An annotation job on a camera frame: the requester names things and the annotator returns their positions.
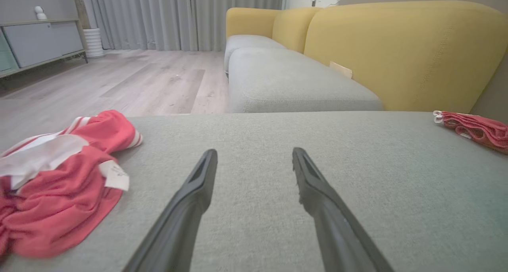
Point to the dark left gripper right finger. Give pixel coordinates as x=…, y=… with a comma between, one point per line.
x=337, y=232

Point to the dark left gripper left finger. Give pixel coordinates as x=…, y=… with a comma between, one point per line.
x=178, y=232

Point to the red and white jersey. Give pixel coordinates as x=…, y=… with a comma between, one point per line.
x=59, y=208

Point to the red shorts with white panel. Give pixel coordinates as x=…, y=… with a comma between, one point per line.
x=480, y=129

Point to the beige sofa tag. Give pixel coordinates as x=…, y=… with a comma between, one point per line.
x=340, y=69

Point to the wide yellow sofa backrest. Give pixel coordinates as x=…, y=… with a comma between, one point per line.
x=397, y=53

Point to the white ribbed vase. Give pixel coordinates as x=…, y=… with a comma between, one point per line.
x=93, y=43

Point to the grey curtain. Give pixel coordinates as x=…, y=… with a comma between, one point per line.
x=178, y=14

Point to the small yellow sofa backrest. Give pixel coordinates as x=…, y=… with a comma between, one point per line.
x=248, y=22

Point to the grey sideboard cabinet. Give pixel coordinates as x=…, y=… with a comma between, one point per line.
x=39, y=41

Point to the small white figurine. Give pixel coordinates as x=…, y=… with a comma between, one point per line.
x=39, y=13

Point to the brown wooden post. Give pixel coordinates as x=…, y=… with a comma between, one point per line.
x=78, y=6

